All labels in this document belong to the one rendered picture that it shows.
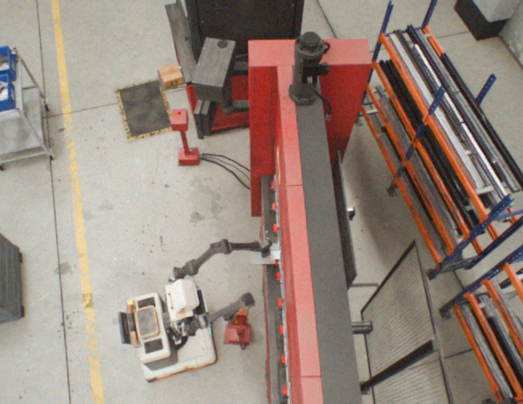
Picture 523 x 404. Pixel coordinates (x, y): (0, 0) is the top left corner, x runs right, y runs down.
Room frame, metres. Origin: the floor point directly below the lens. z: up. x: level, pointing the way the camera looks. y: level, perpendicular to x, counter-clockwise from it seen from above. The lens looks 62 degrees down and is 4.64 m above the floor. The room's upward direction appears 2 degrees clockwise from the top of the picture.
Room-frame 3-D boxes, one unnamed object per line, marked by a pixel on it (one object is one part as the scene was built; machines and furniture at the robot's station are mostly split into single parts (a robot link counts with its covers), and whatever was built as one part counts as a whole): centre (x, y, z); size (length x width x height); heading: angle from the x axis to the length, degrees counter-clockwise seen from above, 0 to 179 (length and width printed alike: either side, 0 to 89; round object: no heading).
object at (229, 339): (1.02, 0.20, 0.06); 0.25 x 0.20 x 0.12; 88
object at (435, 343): (0.56, -1.00, 1.00); 0.05 x 0.05 x 2.00; 4
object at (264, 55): (2.47, -0.30, 1.15); 0.85 x 0.25 x 2.30; 94
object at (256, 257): (1.48, -0.04, 1.00); 0.26 x 0.18 x 0.01; 94
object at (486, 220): (2.76, -1.69, 0.87); 2.20 x 0.50 x 1.75; 17
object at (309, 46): (2.03, -0.29, 2.53); 0.33 x 0.25 x 0.47; 4
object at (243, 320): (1.02, 0.17, 0.75); 0.20 x 0.16 x 0.18; 178
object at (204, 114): (2.68, 0.50, 1.42); 0.45 x 0.12 x 0.36; 171
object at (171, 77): (3.42, 0.98, 1.04); 0.30 x 0.26 x 0.12; 17
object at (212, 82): (2.72, 0.41, 1.53); 0.51 x 0.25 x 0.85; 171
